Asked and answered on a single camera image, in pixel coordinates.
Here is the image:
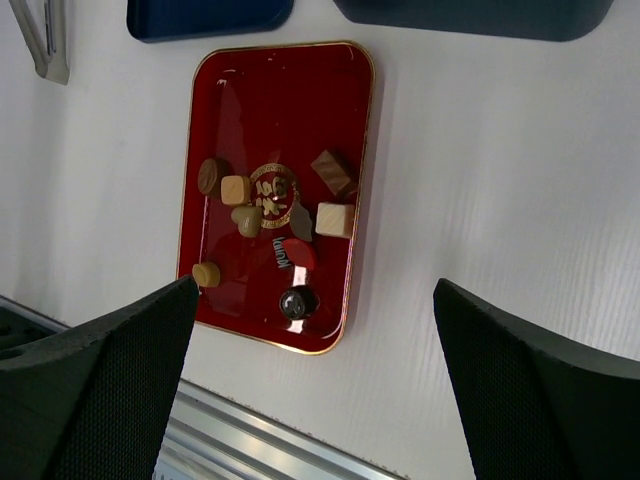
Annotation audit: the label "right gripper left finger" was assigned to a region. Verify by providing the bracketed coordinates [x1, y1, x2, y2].
[1, 276, 199, 479]

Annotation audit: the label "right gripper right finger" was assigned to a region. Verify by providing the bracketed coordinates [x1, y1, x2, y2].
[433, 279, 639, 479]

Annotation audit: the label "metal serving tongs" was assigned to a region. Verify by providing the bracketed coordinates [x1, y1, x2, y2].
[9, 0, 70, 85]

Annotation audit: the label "tan round chocolate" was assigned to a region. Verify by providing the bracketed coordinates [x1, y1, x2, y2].
[192, 262, 221, 288]

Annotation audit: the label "dark round chocolate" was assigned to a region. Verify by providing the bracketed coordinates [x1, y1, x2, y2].
[279, 285, 318, 320]

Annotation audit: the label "dark striped chocolate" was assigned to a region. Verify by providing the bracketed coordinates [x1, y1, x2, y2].
[272, 237, 291, 269]

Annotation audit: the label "caramel square chocolate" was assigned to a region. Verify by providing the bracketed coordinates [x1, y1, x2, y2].
[220, 175, 251, 207]

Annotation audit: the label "red heart chocolate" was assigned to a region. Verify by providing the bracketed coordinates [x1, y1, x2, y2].
[282, 238, 317, 271]

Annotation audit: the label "brown round chocolate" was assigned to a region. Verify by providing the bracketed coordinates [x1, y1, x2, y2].
[197, 157, 230, 198]

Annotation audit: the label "white square chocolate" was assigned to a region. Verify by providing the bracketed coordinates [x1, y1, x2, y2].
[315, 202, 355, 239]

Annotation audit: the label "brown triangular chocolate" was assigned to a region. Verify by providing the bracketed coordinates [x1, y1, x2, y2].
[289, 201, 313, 243]

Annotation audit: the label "milk brown rectangular chocolate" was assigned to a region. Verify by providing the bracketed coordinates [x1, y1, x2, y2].
[311, 150, 357, 198]

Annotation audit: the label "blue chocolate tin box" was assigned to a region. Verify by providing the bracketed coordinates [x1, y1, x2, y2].
[336, 0, 613, 42]

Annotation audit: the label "red lacquer tray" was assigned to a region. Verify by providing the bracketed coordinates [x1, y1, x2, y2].
[176, 41, 376, 355]

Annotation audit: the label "blue tin lid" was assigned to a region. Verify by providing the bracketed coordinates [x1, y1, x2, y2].
[126, 0, 294, 43]

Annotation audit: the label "aluminium front rail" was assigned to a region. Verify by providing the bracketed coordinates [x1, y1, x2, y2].
[0, 294, 416, 480]

